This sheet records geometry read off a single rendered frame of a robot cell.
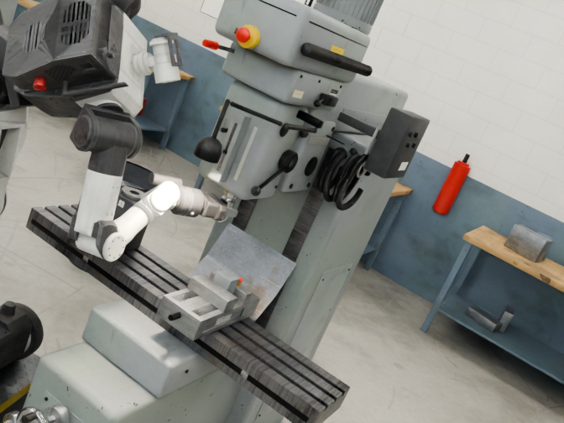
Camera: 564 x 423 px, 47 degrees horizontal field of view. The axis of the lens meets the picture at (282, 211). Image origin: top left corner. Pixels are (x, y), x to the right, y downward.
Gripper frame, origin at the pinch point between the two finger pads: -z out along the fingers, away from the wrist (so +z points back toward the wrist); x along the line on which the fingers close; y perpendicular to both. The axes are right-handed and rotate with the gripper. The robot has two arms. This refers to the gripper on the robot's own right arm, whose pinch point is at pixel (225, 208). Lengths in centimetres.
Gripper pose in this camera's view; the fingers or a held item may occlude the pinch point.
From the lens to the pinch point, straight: 205.0
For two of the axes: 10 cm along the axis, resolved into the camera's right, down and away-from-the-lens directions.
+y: -3.9, 8.8, 2.6
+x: -5.2, -4.5, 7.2
